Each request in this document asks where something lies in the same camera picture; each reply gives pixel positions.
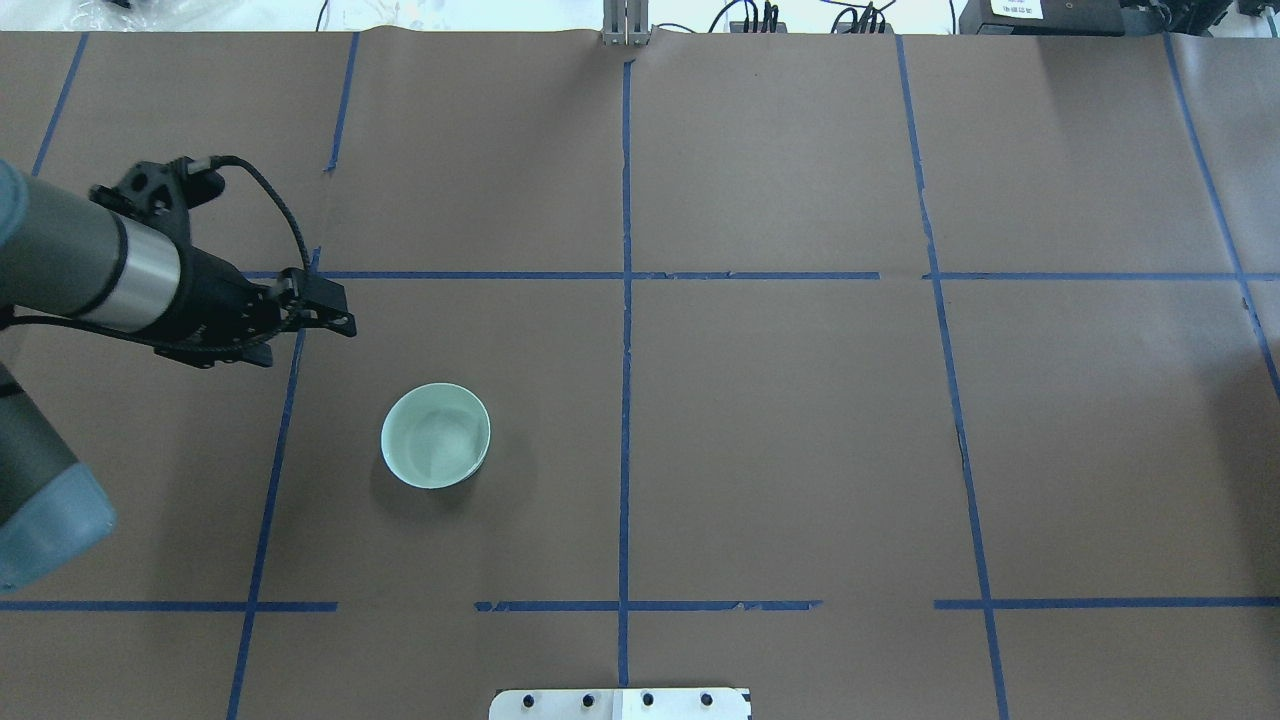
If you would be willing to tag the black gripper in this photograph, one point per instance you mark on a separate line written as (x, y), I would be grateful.
(214, 298)

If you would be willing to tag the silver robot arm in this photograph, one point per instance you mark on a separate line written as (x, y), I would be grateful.
(121, 263)

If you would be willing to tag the black power adapter box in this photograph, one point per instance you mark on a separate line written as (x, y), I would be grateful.
(1050, 18)

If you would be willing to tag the mint green bowl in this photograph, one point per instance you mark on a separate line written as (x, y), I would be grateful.
(436, 436)

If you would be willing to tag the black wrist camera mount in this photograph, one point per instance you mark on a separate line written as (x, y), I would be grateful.
(162, 195)

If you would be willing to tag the aluminium frame post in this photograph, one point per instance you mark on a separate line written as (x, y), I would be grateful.
(626, 23)

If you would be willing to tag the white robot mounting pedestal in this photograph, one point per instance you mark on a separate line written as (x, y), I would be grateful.
(623, 703)

